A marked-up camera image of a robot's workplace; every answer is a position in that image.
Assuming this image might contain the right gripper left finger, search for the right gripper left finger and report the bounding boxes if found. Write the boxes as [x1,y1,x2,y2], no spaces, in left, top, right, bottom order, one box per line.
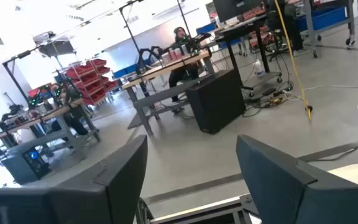
[0,134,149,224]

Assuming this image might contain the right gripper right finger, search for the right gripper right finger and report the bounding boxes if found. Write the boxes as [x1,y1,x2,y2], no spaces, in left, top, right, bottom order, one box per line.
[235,134,358,224]

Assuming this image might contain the person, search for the person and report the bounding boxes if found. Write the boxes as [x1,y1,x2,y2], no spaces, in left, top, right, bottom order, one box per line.
[167,26,200,103]
[50,82,90,138]

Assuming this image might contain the wooden top metal workbench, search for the wooden top metal workbench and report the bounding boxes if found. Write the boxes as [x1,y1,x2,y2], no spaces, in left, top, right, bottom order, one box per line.
[0,98,101,156]
[121,49,216,136]

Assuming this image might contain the red bin rack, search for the red bin rack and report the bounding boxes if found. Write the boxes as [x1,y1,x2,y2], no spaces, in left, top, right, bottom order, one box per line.
[63,58,119,106]

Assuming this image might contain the grey low cart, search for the grey low cart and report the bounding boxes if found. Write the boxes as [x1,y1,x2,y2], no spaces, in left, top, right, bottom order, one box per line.
[242,71,285,94]

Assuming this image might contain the black computer tower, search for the black computer tower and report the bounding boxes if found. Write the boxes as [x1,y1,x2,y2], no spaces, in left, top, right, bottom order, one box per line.
[185,68,247,135]

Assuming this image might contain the white plastic jug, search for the white plastic jug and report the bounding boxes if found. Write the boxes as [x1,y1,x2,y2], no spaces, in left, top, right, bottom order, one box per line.
[254,58,266,78]

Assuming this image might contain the black rig pole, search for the black rig pole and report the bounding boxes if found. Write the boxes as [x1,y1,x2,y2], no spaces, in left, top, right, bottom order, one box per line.
[118,0,161,121]

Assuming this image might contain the black office chair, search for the black office chair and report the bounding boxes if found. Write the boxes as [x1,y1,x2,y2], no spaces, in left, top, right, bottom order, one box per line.
[265,7,305,62]

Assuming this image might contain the black standing desk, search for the black standing desk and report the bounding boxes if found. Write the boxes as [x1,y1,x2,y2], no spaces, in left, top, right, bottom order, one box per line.
[214,14,284,94]

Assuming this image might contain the grey cart blue bins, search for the grey cart blue bins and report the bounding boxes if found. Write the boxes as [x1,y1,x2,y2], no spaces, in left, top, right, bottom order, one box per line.
[295,0,356,59]

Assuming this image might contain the black computer monitor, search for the black computer monitor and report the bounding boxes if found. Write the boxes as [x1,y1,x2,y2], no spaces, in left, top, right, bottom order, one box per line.
[212,0,269,23]

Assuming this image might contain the black floor cable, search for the black floor cable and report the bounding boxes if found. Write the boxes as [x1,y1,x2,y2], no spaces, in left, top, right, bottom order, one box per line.
[306,136,358,162]

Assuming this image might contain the floor cable pile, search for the floor cable pile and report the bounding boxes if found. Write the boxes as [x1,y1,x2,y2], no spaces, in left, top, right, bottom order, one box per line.
[242,83,311,118]

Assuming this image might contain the yellow hanging cord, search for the yellow hanging cord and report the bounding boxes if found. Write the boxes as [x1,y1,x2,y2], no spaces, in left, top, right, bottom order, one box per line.
[273,0,313,122]

